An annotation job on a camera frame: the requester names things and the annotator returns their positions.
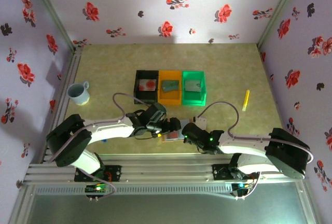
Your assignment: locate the red white chip card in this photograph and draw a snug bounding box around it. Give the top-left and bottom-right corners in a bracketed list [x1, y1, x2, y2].
[165, 131, 180, 141]

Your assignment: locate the green card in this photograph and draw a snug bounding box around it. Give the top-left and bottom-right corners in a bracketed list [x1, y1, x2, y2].
[161, 80, 177, 93]
[165, 79, 180, 91]

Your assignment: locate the silver card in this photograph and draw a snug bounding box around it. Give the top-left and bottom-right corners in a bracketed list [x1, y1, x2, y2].
[184, 79, 202, 93]

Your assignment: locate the black plastic bin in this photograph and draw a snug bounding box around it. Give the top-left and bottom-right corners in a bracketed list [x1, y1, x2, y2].
[133, 69, 159, 105]

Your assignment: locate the green plastic bin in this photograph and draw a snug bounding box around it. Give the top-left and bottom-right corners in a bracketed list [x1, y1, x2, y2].
[181, 71, 208, 106]

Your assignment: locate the orange plastic bin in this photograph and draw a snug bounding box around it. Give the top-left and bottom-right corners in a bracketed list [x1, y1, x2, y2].
[157, 70, 183, 106]

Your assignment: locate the yellow marker pen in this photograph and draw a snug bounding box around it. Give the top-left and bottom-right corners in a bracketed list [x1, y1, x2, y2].
[242, 89, 251, 111]

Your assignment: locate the controller board green light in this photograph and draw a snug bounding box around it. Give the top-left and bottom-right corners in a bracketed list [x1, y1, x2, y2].
[231, 181, 257, 200]
[85, 182, 109, 200]

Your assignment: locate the light blue mug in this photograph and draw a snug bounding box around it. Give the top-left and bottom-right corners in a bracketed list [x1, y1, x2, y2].
[67, 80, 90, 106]

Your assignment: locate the lavender left arm cable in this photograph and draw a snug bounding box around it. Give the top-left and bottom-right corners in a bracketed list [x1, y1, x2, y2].
[48, 93, 151, 201]

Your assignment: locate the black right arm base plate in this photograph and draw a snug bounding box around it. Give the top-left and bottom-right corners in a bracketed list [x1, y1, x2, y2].
[212, 163, 260, 182]

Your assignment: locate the aluminium frame rail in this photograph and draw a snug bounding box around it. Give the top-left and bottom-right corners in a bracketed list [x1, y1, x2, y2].
[23, 152, 307, 186]

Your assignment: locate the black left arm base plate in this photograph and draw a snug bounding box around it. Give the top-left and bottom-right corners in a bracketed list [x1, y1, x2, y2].
[74, 165, 122, 183]

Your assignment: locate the slotted grey cable duct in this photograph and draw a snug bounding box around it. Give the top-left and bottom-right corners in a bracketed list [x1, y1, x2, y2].
[33, 184, 260, 196]

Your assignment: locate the aluminium side rail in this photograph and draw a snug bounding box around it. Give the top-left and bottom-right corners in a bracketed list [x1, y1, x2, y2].
[43, 47, 84, 157]

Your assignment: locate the aluminium corner post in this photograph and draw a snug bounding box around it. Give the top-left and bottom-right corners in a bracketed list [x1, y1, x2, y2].
[255, 0, 304, 50]
[25, 0, 78, 51]

